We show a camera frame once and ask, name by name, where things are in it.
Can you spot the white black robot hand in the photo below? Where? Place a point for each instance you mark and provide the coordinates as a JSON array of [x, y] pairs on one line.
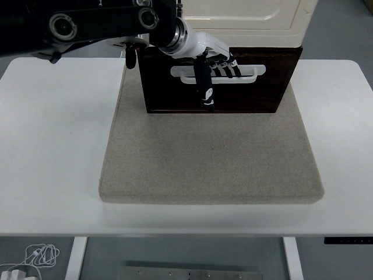
[[201, 43]]

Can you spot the dark wooden drawer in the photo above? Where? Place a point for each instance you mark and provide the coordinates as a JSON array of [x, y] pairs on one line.
[[247, 96]]

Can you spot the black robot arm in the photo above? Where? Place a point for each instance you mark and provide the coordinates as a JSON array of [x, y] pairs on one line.
[[96, 24]]

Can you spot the dark wooden drawer housing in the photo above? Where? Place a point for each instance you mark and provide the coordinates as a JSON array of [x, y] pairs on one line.
[[262, 49]]

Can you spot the cream plastic cabinet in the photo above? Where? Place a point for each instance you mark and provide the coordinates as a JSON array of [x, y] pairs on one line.
[[262, 36]]

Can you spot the grey felt mat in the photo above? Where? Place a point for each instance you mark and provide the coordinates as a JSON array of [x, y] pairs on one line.
[[209, 157]]

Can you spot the grey metal plate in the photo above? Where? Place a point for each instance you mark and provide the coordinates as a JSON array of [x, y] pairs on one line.
[[189, 274]]

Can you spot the white table leg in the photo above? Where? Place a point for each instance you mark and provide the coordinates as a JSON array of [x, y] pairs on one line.
[[76, 256], [292, 256]]

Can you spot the black table control panel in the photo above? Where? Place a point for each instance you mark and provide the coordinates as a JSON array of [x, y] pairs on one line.
[[346, 240]]

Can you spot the white charger plug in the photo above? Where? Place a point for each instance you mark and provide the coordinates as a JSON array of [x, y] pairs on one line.
[[14, 275]]

